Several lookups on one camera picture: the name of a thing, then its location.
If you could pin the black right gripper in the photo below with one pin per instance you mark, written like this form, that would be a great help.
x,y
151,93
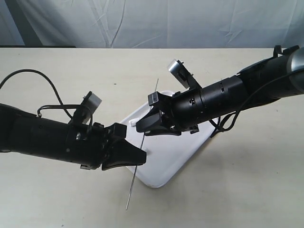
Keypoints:
x,y
172,115

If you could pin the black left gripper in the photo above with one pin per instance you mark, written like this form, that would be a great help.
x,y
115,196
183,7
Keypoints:
x,y
102,146

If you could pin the thin metal skewer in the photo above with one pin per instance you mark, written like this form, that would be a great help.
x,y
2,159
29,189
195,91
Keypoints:
x,y
135,169

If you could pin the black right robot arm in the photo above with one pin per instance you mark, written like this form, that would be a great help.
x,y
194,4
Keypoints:
x,y
262,83

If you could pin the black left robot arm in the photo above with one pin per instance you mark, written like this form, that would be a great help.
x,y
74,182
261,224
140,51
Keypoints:
x,y
28,134

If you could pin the white plastic tray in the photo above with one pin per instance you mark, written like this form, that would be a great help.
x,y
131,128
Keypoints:
x,y
167,153

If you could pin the white backdrop cloth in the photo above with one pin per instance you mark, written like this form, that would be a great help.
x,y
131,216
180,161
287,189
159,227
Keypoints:
x,y
152,23

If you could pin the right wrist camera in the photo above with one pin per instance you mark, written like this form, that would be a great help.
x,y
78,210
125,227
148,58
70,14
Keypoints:
x,y
180,72

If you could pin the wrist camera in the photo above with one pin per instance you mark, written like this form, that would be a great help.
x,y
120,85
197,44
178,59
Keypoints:
x,y
180,72
87,107

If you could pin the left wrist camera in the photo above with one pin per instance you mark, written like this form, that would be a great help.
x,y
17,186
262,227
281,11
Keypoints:
x,y
87,107

